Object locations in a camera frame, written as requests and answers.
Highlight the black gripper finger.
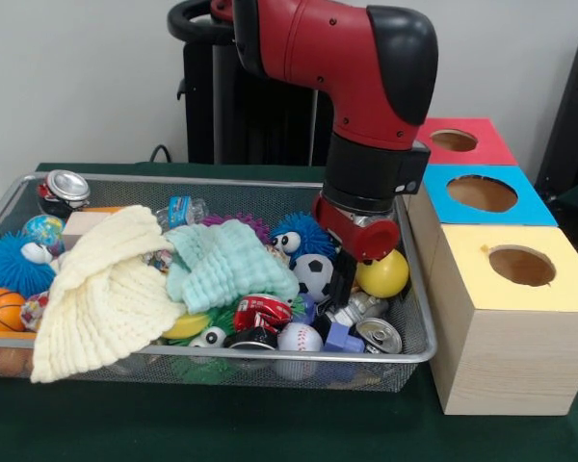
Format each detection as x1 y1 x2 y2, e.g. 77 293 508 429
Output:
329 248 349 304
342 257 361 308

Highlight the small baseball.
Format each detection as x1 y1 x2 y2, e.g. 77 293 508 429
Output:
277 321 325 351

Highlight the wooden three-hole box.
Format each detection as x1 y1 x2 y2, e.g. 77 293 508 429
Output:
402 116 578 417

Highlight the dark green tablecloth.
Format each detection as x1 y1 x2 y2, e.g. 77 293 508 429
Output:
0 162 578 462

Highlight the yellow green plastic banana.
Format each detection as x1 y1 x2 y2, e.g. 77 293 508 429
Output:
164 312 211 341

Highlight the black upright panel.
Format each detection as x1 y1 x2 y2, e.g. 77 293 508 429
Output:
534 31 578 203

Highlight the small soccer ball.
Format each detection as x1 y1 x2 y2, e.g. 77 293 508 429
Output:
288 253 337 303

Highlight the cream yellow cloth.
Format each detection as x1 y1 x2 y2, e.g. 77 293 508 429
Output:
30 204 188 385

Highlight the silver drink can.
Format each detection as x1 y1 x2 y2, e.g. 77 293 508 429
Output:
36 169 92 218

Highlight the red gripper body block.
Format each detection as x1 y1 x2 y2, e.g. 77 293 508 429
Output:
311 192 401 264

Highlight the yellow ball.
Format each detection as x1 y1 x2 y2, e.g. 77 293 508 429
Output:
355 248 410 298

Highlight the mint green cloth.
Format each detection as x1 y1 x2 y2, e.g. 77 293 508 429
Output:
163 218 302 315

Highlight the shallow clear mesh bin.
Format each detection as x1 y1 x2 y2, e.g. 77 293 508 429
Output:
0 170 438 392

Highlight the green spiky ball with eye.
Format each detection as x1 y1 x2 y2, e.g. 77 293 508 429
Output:
187 325 228 348

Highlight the purple spiky ball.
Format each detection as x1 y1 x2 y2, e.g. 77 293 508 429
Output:
201 213 272 242

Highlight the blue spiky ball with eyes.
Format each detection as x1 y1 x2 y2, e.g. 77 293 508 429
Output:
269 213 339 256
0 234 59 299

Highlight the small orange basketball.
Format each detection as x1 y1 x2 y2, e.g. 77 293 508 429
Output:
0 287 28 333

